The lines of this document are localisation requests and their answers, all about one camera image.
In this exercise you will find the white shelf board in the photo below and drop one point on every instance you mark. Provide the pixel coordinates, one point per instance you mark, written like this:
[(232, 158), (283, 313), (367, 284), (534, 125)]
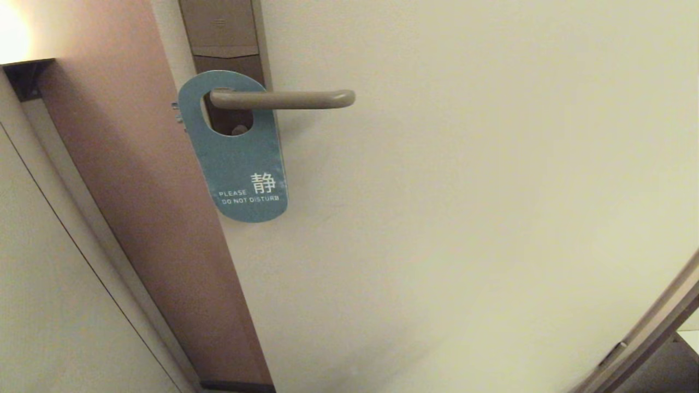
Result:
[(691, 341)]

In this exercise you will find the metal door latch plate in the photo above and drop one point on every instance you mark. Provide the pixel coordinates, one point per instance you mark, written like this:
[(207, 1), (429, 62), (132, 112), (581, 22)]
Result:
[(177, 114)]

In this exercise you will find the bronze door lock plate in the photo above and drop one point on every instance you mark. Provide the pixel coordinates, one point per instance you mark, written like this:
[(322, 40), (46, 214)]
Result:
[(224, 27)]

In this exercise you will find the brown wooden frame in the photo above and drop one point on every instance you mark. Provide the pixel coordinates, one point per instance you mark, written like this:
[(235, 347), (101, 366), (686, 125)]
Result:
[(644, 344)]

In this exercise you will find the cream door panel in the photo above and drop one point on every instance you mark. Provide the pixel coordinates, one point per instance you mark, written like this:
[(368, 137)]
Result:
[(464, 218)]

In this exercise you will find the pink-brown door frame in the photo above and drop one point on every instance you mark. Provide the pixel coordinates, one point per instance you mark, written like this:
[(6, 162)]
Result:
[(136, 164)]

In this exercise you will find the small dark hinge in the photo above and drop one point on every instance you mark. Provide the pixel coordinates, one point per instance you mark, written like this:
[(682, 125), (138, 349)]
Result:
[(612, 353)]

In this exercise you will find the blue and white door hanger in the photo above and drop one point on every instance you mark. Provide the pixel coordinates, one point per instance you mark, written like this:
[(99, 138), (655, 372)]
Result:
[(240, 164)]

